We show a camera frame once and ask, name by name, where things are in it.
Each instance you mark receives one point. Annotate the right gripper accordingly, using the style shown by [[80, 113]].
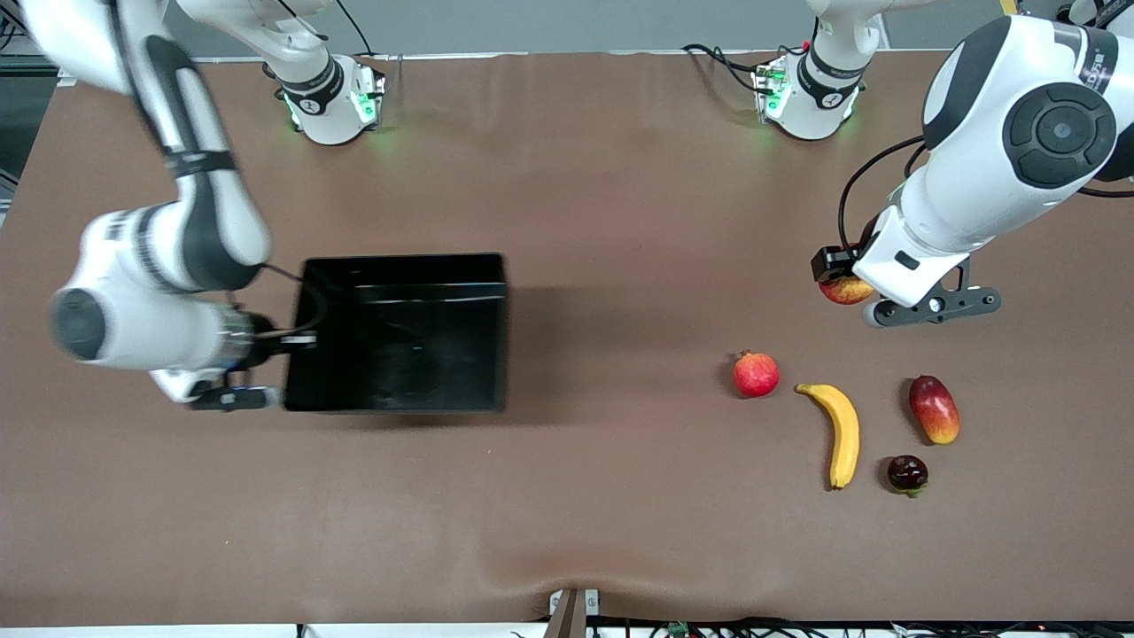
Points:
[[263, 348]]

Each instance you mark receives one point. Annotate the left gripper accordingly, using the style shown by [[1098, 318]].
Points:
[[834, 262]]

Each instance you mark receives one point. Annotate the red yellow apple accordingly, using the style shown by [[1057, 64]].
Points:
[[846, 291]]

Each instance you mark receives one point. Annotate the black plastic box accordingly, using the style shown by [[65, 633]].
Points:
[[416, 346]]

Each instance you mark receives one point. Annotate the yellow banana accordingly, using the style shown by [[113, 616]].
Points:
[[844, 434]]

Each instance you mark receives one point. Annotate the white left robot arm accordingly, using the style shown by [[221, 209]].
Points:
[[1019, 142]]

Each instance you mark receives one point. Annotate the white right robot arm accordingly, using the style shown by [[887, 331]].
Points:
[[190, 230]]

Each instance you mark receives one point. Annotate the red pomegranate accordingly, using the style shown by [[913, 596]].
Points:
[[756, 375]]

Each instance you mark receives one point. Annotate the red yellow mango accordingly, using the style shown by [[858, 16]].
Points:
[[935, 410]]

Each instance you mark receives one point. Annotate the brown table mat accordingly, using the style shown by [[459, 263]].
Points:
[[620, 221]]

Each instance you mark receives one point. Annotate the dark purple mangosteen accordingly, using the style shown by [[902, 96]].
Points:
[[907, 473]]

